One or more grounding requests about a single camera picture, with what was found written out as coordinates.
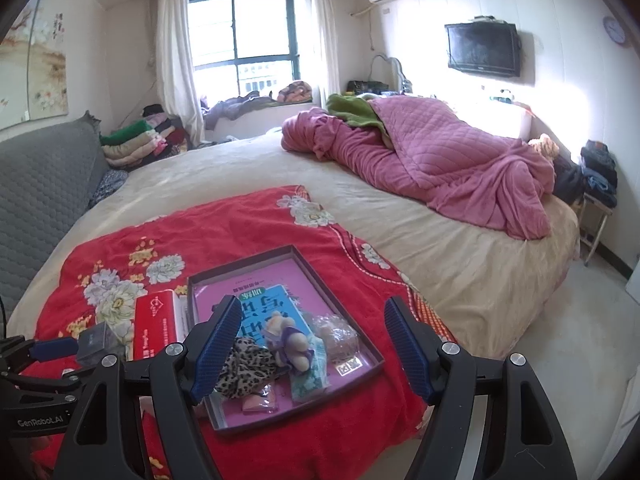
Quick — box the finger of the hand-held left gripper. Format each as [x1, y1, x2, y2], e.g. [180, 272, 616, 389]
[15, 367, 94, 395]
[27, 338, 80, 362]

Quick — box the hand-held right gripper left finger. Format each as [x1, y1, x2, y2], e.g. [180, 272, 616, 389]
[52, 294, 243, 480]

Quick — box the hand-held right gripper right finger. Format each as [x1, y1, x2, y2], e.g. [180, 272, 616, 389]
[384, 295, 583, 480]

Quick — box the leopard print scrunchie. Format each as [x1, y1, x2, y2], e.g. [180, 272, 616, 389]
[214, 336, 280, 401]

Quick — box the dark blue box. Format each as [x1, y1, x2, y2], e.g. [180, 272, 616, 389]
[75, 322, 123, 363]

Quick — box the plush toy with purple bow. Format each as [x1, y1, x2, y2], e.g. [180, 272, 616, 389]
[264, 314, 313, 375]

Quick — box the dark shallow tray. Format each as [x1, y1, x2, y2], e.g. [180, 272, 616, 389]
[186, 245, 386, 435]

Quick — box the pack of blue tissues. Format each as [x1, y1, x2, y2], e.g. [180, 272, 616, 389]
[289, 342, 332, 405]

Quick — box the red tissue box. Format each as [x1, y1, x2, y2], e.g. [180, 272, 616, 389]
[132, 289, 191, 361]

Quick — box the clear plastic bag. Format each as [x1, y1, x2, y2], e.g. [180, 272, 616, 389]
[305, 312, 362, 361]

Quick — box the bed with beige sheet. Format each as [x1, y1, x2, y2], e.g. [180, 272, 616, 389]
[7, 132, 583, 480]

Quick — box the red floral blanket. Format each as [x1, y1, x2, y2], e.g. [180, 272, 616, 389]
[20, 185, 458, 480]

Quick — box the dark patterned pillow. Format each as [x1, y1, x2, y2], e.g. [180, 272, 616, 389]
[89, 169, 130, 208]

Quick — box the grey quilted headboard cover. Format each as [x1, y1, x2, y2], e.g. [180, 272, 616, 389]
[0, 112, 108, 311]

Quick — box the pink quilt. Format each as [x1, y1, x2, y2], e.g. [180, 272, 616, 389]
[281, 96, 557, 241]

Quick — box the small stool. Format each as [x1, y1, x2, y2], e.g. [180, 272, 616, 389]
[577, 195, 613, 266]

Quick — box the stack of folded clothes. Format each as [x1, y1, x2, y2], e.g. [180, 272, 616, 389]
[99, 104, 191, 171]

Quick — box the dark clothes pile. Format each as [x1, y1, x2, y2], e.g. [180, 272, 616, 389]
[550, 152, 586, 206]

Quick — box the grey clothes pile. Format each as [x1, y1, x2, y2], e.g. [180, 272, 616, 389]
[200, 94, 281, 126]

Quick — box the beige plush toy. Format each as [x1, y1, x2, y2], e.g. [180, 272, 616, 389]
[530, 134, 561, 161]

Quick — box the green blanket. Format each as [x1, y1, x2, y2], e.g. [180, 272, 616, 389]
[326, 92, 396, 148]

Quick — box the folded jeans stack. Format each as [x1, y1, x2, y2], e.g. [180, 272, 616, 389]
[580, 141, 618, 208]

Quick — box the orange patterned blanket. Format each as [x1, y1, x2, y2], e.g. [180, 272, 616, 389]
[276, 80, 313, 103]

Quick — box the white curtain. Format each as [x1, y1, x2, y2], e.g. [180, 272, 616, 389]
[300, 0, 343, 108]
[152, 0, 206, 143]

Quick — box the window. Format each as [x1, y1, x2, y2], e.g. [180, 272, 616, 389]
[187, 0, 301, 106]

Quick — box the floral wall painting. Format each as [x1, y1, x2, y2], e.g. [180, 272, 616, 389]
[0, 0, 68, 131]

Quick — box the white curved metal frame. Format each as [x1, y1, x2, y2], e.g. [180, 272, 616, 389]
[370, 52, 413, 93]

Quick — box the wall-mounted television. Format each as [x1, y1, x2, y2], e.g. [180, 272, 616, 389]
[445, 21, 523, 78]

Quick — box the round wall clock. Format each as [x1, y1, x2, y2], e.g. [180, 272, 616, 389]
[602, 16, 627, 45]

